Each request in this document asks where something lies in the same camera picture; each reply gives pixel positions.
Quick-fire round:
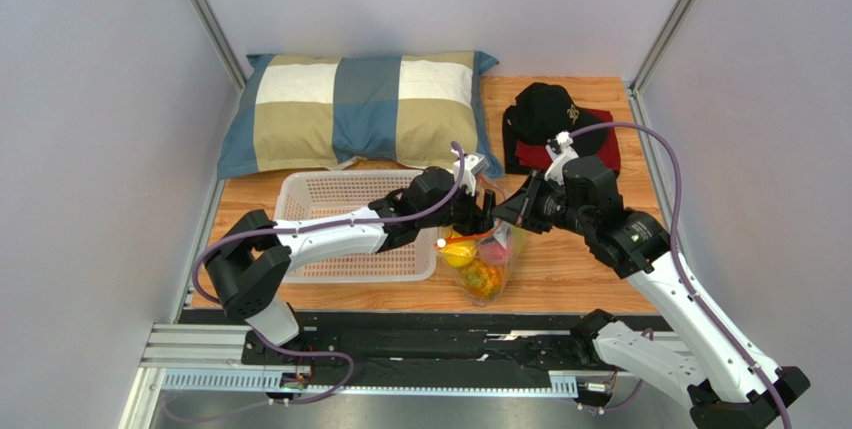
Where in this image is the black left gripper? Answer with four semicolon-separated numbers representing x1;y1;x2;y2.
418;178;512;247

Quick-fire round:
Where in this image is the pink fake peach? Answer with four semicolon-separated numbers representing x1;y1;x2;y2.
478;239;514;266

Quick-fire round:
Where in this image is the clear zip top bag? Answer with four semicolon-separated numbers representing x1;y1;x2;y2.
433;175;528;308

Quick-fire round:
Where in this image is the yellow fake orange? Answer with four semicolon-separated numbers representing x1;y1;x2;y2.
436;230;478;268

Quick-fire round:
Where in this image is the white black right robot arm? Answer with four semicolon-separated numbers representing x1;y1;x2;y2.
492;157;810;428

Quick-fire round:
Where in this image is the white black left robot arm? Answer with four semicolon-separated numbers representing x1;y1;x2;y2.
192;167;496;346

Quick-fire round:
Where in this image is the orange fake pineapple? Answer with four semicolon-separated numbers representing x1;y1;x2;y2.
458;259;504;300

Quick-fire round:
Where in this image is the folded dark red cloth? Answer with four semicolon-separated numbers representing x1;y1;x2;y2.
502;106;621;175

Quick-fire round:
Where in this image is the black baseball cap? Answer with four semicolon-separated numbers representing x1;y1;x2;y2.
502;82;612;160

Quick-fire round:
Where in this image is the white perforated plastic basket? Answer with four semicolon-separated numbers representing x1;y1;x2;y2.
274;169;439;285

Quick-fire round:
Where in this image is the checkered blue beige pillow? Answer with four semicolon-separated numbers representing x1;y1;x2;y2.
217;51;505;179

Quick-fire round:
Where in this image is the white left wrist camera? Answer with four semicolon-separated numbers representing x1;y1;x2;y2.
453;152;490;196

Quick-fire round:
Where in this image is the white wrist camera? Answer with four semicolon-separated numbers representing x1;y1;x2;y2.
545;131;579;186
453;152;490;196

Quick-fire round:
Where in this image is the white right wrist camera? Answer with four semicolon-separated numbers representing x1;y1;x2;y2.
545;131;579;186

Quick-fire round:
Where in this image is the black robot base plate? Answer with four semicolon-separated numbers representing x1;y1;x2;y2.
179;305;667;390

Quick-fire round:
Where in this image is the aluminium frame rail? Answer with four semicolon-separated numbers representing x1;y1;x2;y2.
119;324;613;428

